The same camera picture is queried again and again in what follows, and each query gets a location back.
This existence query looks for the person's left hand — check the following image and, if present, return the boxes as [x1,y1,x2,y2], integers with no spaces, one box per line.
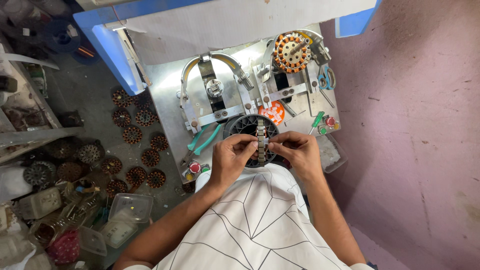
[210,133,260,185]

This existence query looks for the orange lid with paper slips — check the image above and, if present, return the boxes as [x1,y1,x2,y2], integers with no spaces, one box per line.
[258,100,286,127]

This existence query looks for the bare steel stator core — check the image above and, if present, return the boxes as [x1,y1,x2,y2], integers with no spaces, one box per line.
[256,119,267,168]

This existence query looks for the teal handled pliers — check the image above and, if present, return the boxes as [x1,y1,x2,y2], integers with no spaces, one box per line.
[181,123,222,166]

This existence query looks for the black ribbed plastic spool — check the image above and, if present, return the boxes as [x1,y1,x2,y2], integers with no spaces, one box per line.
[223,114,280,168]

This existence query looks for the group of copper wound stators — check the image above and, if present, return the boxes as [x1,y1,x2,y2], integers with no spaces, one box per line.
[100,88,170,200]

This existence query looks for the person's white patterned shirt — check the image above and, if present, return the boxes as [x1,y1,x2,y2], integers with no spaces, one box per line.
[123,163,376,270]

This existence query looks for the person's right hand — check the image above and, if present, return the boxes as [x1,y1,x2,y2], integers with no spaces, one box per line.
[268,131,324,185]

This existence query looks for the blue handled scissors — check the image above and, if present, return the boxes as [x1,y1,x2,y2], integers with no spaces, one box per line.
[317,65,337,91]

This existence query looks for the clear plastic lid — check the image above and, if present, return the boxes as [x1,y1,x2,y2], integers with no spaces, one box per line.
[78,225,108,257]

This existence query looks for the cluttered wooden shelf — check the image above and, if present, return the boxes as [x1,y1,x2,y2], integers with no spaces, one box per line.
[0,0,85,163]

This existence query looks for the grey unwound stator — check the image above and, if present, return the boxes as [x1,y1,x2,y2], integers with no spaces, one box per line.
[23,161,57,187]
[76,144,106,165]

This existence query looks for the green handled screwdriver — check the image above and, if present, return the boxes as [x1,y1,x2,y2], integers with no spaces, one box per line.
[308,111,326,136]

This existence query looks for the white plastic box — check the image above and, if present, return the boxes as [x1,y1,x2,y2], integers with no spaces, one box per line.
[18,187,63,220]

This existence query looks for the steel winding machine plate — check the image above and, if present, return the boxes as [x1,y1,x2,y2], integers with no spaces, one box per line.
[144,23,342,185]

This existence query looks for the blue framed machine cabinet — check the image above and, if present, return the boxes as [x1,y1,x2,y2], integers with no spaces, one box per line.
[73,0,383,97]

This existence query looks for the clear plastic lidded box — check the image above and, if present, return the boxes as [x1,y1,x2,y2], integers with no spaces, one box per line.
[108,193,154,224]
[99,220,139,249]

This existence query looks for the blue wire spool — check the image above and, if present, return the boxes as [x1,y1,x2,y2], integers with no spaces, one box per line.
[42,19,82,53]

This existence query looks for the copper wound stator on spindle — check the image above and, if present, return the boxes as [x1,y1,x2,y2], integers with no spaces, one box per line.
[272,31,313,74]

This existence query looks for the steel hex key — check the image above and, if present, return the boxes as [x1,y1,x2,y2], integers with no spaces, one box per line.
[283,109,307,127]

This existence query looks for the steel winding jig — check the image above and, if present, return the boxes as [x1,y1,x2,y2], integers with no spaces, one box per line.
[253,28,333,110]
[179,52,256,133]

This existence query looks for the red patterned bag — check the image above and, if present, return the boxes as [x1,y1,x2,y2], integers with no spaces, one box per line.
[46,229,82,266]

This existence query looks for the clear tub of white scraps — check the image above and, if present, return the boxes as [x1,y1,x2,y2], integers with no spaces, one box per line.
[316,133,348,174]

